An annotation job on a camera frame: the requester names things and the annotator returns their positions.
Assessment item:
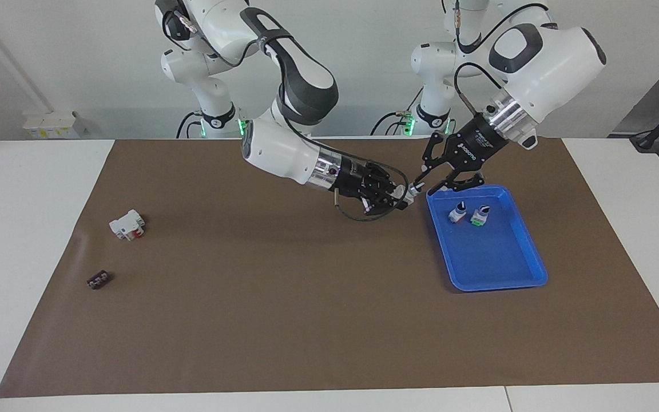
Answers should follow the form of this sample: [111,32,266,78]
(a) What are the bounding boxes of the white red circuit breaker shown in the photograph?
[109,209,146,241]

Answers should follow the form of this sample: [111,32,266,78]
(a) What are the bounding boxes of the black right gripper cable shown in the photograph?
[158,0,409,223]

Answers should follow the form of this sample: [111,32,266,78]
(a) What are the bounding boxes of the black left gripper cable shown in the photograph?
[452,0,553,115]

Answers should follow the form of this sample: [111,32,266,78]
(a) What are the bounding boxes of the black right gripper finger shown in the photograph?
[361,192,407,215]
[364,162,407,193]

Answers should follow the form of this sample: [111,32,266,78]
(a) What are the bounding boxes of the black left arm base cable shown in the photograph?
[371,86,424,137]

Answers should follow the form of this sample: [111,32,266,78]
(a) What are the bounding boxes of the white box with yellow labels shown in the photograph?
[23,111,87,140]

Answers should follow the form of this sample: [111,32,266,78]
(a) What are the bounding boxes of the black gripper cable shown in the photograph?
[158,0,409,223]
[452,0,553,115]

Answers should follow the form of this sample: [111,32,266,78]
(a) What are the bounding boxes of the brown table mat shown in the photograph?
[0,137,659,398]

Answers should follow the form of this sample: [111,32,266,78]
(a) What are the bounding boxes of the black arm base cable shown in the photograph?
[371,86,424,137]
[176,110,204,139]

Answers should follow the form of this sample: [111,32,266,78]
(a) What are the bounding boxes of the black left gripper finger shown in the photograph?
[430,166,486,195]
[420,133,451,179]

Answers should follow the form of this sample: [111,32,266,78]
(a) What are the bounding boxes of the black right arm base cable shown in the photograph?
[176,110,204,139]

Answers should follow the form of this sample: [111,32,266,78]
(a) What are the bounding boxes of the blue plastic tray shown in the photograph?
[426,184,549,292]

